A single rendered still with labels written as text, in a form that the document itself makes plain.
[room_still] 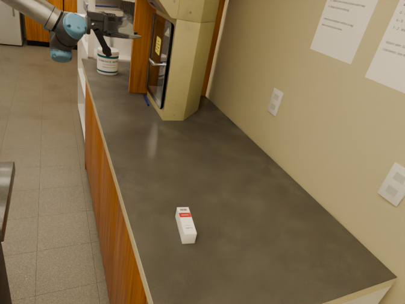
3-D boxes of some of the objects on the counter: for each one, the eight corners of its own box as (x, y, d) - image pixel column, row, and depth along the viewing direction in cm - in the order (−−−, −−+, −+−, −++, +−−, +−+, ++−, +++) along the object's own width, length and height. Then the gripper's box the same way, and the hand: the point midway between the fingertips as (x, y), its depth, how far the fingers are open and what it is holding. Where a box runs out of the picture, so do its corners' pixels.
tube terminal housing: (186, 98, 186) (213, -50, 149) (208, 120, 161) (245, -50, 124) (146, 96, 175) (164, -64, 138) (163, 120, 150) (189, -67, 113)
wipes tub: (116, 70, 207) (117, 47, 200) (119, 76, 197) (120, 52, 190) (95, 68, 201) (96, 45, 194) (97, 75, 191) (99, 50, 184)
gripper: (88, 13, 113) (144, 21, 122) (84, 8, 123) (137, 15, 132) (88, 37, 117) (142, 43, 126) (84, 30, 127) (135, 36, 136)
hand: (136, 36), depth 130 cm, fingers open, 6 cm apart
